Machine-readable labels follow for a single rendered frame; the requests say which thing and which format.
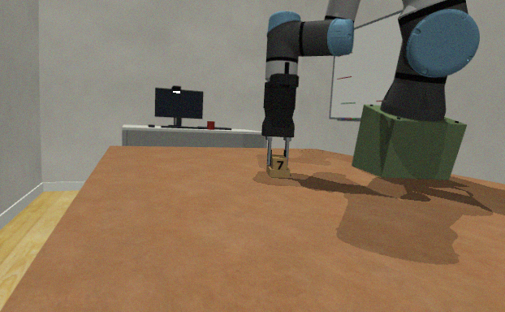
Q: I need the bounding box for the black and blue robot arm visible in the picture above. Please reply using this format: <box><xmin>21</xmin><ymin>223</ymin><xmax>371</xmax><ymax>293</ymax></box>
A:
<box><xmin>266</xmin><ymin>0</ymin><xmax>480</xmax><ymax>121</ymax></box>

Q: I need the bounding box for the tan open-top tray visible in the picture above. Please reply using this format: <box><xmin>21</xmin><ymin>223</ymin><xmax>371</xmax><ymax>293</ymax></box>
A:
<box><xmin>266</xmin><ymin>165</ymin><xmax>290</xmax><ymax>178</ymax></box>

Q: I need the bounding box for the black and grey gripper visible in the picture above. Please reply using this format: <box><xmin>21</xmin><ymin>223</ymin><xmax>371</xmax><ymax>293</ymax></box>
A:
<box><xmin>261</xmin><ymin>60</ymin><xmax>299</xmax><ymax>165</ymax></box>

